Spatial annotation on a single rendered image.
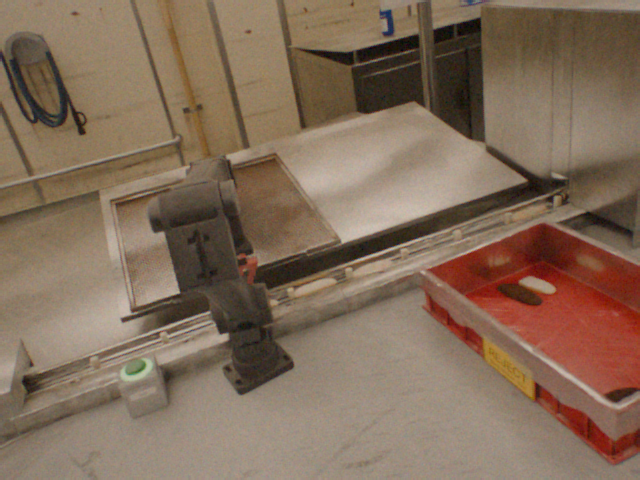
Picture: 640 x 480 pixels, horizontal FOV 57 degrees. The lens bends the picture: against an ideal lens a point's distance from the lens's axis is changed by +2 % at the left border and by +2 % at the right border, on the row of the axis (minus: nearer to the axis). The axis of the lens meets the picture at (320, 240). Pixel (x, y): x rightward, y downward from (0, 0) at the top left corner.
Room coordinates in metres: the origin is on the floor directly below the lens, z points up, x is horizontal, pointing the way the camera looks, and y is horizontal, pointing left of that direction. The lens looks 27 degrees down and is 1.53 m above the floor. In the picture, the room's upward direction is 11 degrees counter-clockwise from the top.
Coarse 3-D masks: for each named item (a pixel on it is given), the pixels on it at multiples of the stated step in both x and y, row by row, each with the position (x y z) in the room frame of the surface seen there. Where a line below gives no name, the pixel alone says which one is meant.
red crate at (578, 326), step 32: (480, 288) 1.01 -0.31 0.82; (576, 288) 0.95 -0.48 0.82; (448, 320) 0.90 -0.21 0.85; (512, 320) 0.89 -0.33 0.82; (544, 320) 0.87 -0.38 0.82; (576, 320) 0.85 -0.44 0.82; (608, 320) 0.84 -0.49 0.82; (480, 352) 0.80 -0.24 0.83; (544, 352) 0.78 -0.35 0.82; (576, 352) 0.77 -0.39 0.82; (608, 352) 0.76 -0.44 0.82; (608, 384) 0.69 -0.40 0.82; (576, 416) 0.61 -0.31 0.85; (608, 448) 0.56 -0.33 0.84
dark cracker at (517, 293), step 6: (498, 288) 0.99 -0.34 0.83; (504, 288) 0.98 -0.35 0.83; (510, 288) 0.98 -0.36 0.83; (516, 288) 0.97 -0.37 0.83; (522, 288) 0.97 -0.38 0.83; (510, 294) 0.96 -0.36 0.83; (516, 294) 0.95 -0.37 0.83; (522, 294) 0.95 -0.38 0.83; (528, 294) 0.94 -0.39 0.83; (534, 294) 0.94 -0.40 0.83; (516, 300) 0.95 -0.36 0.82; (522, 300) 0.94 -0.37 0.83; (528, 300) 0.93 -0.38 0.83; (534, 300) 0.92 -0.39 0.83; (540, 300) 0.92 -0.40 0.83
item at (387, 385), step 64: (384, 320) 0.97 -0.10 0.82; (192, 384) 0.89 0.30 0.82; (320, 384) 0.82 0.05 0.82; (384, 384) 0.79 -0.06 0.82; (448, 384) 0.76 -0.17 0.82; (512, 384) 0.73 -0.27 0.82; (0, 448) 0.83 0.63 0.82; (64, 448) 0.79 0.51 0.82; (128, 448) 0.76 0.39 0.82; (192, 448) 0.73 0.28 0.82; (256, 448) 0.70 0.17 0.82; (320, 448) 0.67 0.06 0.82; (384, 448) 0.65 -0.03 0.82; (448, 448) 0.62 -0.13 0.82; (512, 448) 0.60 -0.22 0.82; (576, 448) 0.58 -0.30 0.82
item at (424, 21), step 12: (420, 12) 2.07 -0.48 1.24; (420, 24) 2.08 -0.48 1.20; (432, 24) 2.07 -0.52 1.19; (420, 36) 2.09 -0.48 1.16; (432, 36) 2.07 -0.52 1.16; (420, 48) 2.09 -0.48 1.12; (432, 48) 2.07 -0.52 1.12; (432, 60) 2.07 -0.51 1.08; (432, 72) 2.07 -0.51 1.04; (432, 84) 2.07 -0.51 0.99; (432, 96) 2.07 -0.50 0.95; (432, 108) 2.06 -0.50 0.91
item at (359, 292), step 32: (512, 224) 1.19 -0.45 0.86; (576, 224) 1.17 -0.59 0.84; (352, 288) 1.05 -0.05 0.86; (384, 288) 1.04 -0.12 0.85; (288, 320) 0.99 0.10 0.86; (320, 320) 1.00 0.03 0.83; (160, 352) 0.96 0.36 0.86; (192, 352) 0.94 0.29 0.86; (224, 352) 0.95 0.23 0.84; (64, 384) 0.92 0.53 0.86; (96, 384) 0.90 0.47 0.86; (32, 416) 0.86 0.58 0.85; (64, 416) 0.87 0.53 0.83
